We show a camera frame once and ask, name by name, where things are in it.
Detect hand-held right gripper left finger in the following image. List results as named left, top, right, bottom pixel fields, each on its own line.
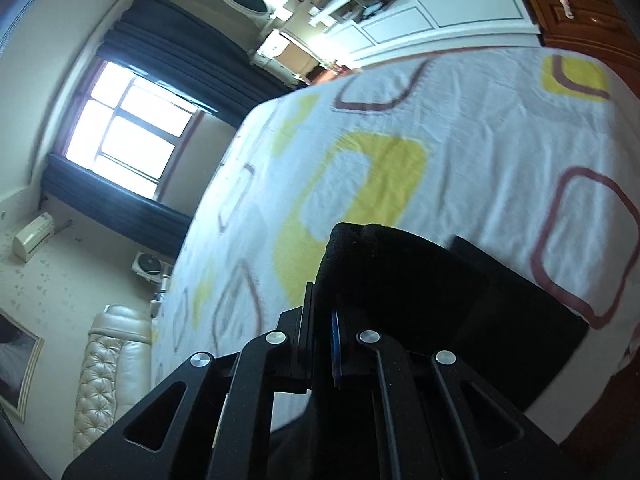
left=62, top=282, right=316, bottom=480

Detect bright window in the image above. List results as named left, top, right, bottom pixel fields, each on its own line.
left=64, top=57, right=197, bottom=187

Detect patterned white bed sheet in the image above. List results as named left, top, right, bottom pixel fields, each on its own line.
left=150, top=45, right=640, bottom=441

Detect cream tufted headboard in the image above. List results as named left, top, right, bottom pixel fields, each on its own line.
left=72, top=304, right=154, bottom=461

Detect framed wall picture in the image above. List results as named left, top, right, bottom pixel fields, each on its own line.
left=0, top=309, right=45, bottom=422

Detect white wall air conditioner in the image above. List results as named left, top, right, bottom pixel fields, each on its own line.
left=12, top=212, right=56, bottom=262

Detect brown wooden cabinet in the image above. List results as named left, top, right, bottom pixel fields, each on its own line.
left=505, top=0, right=634, bottom=64

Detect white round fan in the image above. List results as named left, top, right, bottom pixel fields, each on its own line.
left=131, top=252, right=174, bottom=282

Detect white television cabinet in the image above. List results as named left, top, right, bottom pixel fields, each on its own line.
left=320, top=0, right=540, bottom=69

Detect dark blue curtain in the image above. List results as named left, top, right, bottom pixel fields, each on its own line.
left=42, top=152, right=194, bottom=262
left=96, top=0, right=297, bottom=128

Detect white dressing table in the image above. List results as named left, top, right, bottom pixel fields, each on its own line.
left=248, top=0, right=342, bottom=87

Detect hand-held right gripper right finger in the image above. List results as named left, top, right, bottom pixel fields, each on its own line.
left=312, top=306, right=572, bottom=480

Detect black pants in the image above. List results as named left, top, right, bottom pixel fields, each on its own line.
left=270, top=221, right=590, bottom=480

